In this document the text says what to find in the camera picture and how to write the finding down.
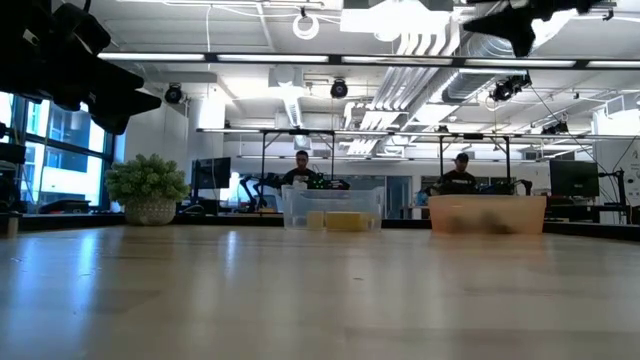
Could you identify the person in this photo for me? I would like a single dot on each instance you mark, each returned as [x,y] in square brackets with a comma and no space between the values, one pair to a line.
[300,175]
[457,182]

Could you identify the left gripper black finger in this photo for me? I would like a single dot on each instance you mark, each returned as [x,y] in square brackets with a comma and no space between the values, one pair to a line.
[125,105]
[120,81]

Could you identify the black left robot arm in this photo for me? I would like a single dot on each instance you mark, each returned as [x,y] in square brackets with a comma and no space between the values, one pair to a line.
[10,40]

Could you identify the yellow rectangular block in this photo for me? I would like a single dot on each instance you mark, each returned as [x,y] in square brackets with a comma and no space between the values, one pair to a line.
[346,221]

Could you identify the black metal station frame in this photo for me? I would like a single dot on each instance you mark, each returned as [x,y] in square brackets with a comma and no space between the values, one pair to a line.
[300,132]
[475,136]

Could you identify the green plant in white pot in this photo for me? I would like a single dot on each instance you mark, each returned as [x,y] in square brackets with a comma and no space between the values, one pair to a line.
[147,180]

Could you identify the large window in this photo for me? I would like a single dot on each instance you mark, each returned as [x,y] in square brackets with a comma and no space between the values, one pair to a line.
[70,165]

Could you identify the silver ventilation duct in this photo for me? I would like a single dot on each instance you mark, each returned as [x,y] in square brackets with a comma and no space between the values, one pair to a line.
[465,85]

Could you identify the black overhead light bar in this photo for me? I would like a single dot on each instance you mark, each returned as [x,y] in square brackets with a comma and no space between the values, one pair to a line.
[334,58]

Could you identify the clear plastic bin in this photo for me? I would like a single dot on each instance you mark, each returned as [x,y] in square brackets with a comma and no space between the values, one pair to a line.
[350,200]

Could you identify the black round ceiling spotlight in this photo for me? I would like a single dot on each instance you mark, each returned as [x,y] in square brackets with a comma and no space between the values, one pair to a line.
[510,89]
[173,94]
[339,89]

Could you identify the orange plastic bin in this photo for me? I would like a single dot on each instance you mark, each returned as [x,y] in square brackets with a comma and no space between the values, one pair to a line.
[480,205]

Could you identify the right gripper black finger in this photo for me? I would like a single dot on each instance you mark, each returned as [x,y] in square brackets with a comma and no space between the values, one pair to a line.
[529,42]
[505,21]

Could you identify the black computer monitor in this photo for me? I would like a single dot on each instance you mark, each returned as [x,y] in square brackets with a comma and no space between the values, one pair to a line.
[212,172]
[575,177]

